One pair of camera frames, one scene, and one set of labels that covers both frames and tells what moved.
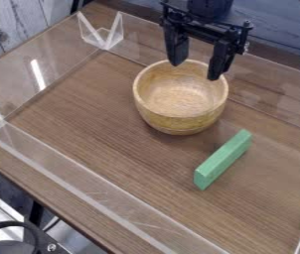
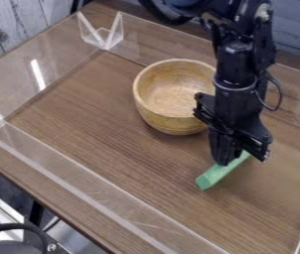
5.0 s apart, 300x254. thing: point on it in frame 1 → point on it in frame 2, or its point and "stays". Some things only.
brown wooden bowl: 179,100 stays
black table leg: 37,212 stays
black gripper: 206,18 → 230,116
